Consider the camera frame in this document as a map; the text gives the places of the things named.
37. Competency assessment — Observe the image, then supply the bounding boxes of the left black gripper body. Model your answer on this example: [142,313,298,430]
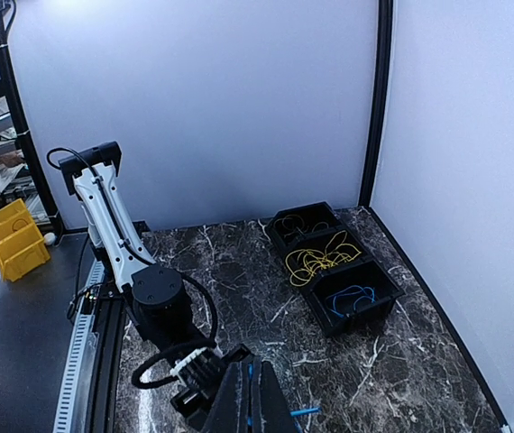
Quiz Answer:
[170,344,253,428]

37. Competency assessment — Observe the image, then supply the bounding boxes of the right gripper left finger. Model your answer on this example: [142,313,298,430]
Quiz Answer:
[201,362,251,433]

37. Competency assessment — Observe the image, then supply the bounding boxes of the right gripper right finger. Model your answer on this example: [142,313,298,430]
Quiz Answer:
[252,359,298,433]

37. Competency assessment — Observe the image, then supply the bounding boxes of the blue cable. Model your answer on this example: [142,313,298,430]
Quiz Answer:
[243,363,321,428]
[326,284,379,319]

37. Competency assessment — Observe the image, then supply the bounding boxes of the yellow cable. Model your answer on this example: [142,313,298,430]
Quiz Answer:
[283,229,364,288]

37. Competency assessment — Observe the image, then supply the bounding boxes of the grey cable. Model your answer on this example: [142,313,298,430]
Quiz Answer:
[273,214,330,238]

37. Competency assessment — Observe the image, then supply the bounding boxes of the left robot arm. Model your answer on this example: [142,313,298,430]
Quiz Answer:
[47,142,248,432]

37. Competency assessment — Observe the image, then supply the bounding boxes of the black three-compartment tray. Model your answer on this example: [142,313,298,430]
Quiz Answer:
[265,202,404,337]

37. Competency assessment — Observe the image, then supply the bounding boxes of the yellow bin outside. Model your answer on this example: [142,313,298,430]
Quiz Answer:
[0,198,50,282]

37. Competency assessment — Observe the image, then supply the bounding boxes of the black front rail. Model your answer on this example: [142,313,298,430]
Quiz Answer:
[83,220,150,433]

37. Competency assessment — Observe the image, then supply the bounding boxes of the white slotted cable duct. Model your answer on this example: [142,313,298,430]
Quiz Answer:
[52,262,104,432]

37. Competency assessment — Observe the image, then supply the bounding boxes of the left black frame post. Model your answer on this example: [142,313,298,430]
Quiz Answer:
[358,0,395,207]

